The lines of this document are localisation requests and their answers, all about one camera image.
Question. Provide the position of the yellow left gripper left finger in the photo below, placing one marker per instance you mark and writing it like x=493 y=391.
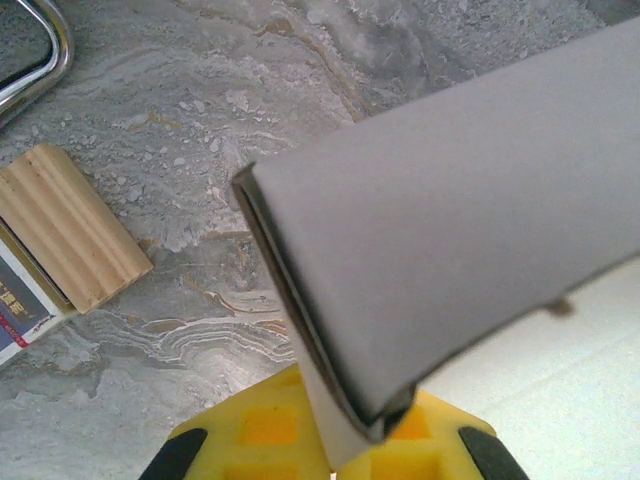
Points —
x=220 y=465

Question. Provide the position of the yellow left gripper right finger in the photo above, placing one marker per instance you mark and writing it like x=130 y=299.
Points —
x=430 y=460

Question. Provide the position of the white paper box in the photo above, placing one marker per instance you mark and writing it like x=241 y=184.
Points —
x=425 y=225

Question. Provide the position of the printed card box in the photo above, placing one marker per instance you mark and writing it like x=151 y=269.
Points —
x=20 y=305

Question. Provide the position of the ridged wooden block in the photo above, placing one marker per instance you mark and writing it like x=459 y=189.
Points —
x=70 y=230

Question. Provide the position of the black briefcase with chrome fittings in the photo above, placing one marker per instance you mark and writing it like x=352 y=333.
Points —
x=55 y=65

